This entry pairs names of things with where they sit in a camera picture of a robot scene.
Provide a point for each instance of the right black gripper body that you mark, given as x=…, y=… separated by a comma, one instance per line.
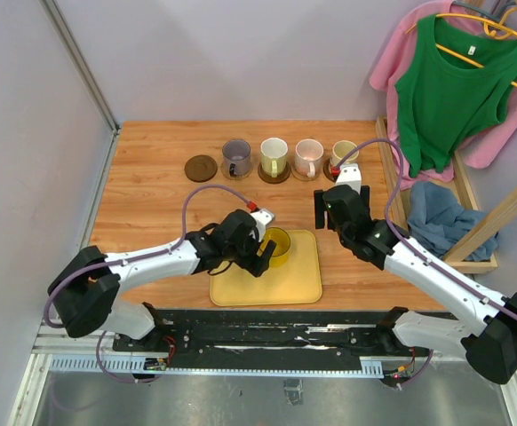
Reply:
x=338, y=232

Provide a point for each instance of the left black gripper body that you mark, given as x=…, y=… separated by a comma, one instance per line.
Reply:
x=246, y=255

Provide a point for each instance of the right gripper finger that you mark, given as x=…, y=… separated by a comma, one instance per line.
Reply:
x=365, y=195
x=319, y=210

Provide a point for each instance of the yellow black-handled mug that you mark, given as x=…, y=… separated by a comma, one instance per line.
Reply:
x=282, y=241

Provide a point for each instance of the small woven rattan coaster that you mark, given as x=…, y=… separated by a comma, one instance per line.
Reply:
x=306, y=172

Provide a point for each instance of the brown wooden coaster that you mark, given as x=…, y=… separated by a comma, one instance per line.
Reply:
x=329, y=171
x=200, y=168
x=274, y=180

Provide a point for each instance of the pink white mug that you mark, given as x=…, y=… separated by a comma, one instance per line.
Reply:
x=309, y=150

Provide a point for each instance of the brown wooden coaster top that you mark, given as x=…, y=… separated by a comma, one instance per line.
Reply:
x=274, y=180

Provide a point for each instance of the white green-handled mug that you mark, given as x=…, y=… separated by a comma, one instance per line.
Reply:
x=273, y=153

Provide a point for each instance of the large woven rattan coaster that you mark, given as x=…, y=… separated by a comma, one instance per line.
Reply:
x=227, y=173

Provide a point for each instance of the purple grey mug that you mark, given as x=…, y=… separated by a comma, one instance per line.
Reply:
x=237, y=156

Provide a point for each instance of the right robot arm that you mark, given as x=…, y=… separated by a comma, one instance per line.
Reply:
x=483, y=329

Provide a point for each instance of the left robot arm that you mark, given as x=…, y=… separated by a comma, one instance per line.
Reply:
x=87, y=294

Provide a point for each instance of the yellow plastic tray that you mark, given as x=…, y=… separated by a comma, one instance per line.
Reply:
x=297, y=281

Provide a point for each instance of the blue crumpled cloth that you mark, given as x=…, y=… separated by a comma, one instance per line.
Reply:
x=437, y=220

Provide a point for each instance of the green tank top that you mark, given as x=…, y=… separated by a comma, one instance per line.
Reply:
x=458, y=85

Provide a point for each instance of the pink t-shirt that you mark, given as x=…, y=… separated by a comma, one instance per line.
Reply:
x=394, y=62

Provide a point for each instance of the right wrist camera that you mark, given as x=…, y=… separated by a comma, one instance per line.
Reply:
x=349, y=175

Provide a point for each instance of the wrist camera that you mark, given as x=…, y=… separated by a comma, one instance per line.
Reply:
x=261, y=215
x=349, y=175

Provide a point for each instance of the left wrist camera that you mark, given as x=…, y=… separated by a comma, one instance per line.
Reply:
x=261, y=215

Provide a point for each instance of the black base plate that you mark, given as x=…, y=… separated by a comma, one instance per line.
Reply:
x=264, y=341

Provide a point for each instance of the aluminium rail frame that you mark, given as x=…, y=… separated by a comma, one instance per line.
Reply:
x=76, y=379

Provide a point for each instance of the aluminium corner post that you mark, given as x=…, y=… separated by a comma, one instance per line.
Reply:
x=59, y=22

